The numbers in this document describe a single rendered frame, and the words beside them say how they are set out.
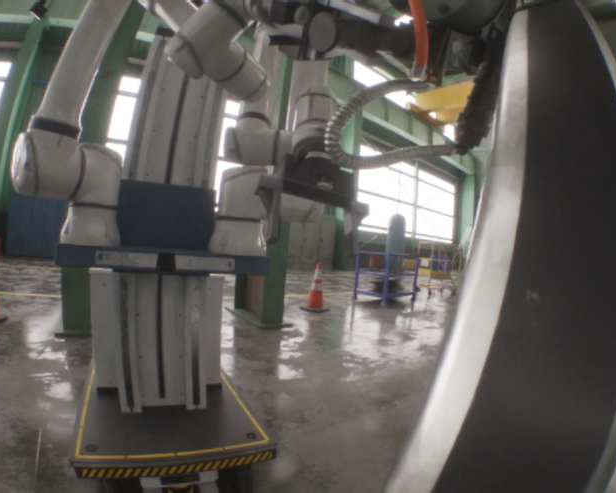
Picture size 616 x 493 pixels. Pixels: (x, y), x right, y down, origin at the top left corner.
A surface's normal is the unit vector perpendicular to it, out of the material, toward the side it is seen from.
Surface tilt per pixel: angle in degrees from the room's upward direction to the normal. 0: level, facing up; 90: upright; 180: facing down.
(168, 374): 90
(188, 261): 90
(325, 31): 115
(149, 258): 90
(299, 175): 66
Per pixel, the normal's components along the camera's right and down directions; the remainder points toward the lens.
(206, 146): 0.51, 0.05
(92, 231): 0.69, -0.30
